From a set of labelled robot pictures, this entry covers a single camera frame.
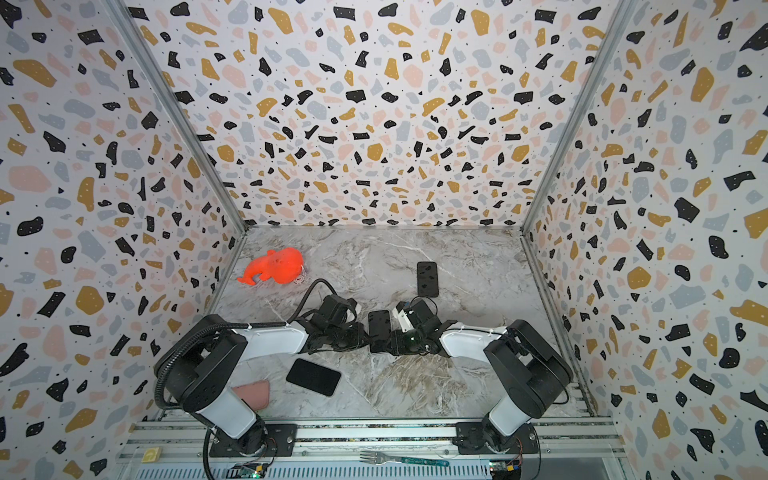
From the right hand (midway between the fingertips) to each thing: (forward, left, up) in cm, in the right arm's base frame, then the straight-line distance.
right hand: (382, 343), depth 87 cm
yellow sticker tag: (-28, +53, -1) cm, 60 cm away
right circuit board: (-29, -31, -5) cm, 43 cm away
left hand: (+1, +3, 0) cm, 3 cm away
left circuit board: (-31, +30, -3) cm, 43 cm away
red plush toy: (+25, +35, +3) cm, 43 cm away
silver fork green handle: (-28, +1, -2) cm, 28 cm away
